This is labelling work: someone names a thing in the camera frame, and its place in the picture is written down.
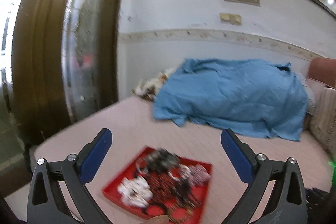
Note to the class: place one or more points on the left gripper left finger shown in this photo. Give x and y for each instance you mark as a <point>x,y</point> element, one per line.
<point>46,203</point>

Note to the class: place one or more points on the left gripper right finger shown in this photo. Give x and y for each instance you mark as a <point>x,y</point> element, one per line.
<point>287,201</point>

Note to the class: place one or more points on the white dotted scrunchie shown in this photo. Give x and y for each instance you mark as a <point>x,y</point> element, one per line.
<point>135,192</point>

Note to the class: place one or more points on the red white checked scrunchie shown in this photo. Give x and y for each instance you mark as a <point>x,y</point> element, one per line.
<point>198,175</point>

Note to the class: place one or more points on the black hair claw clip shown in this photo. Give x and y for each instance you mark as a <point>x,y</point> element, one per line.
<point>184,195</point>

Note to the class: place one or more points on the leopard print scrunchie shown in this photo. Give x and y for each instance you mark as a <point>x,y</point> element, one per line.
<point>183,214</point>

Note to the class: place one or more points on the red dotted scrunchie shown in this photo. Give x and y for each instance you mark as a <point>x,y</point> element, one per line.
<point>163,187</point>

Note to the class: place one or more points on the grey tulle scrunchie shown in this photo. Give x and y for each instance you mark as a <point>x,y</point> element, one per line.
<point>161,160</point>

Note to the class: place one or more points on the person right hand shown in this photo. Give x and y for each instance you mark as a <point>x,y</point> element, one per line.
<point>160,219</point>

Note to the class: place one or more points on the striped floral cushion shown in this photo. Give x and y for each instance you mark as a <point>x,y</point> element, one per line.
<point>322,125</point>

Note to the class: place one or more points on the blue blanket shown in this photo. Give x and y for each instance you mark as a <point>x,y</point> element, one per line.
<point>251,97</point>

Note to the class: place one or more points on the red shallow tray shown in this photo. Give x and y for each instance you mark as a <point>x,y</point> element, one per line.
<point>137,167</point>

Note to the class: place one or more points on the pink headboard cushion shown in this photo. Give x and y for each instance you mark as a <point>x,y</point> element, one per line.
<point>323,70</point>

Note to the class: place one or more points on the floral quilt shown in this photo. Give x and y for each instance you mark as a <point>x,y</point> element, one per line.
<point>148,89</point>

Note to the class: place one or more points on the wooden glass door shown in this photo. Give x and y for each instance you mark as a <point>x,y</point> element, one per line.
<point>59,63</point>

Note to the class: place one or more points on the beige wall switch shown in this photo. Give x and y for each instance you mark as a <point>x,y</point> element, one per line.
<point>234,19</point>

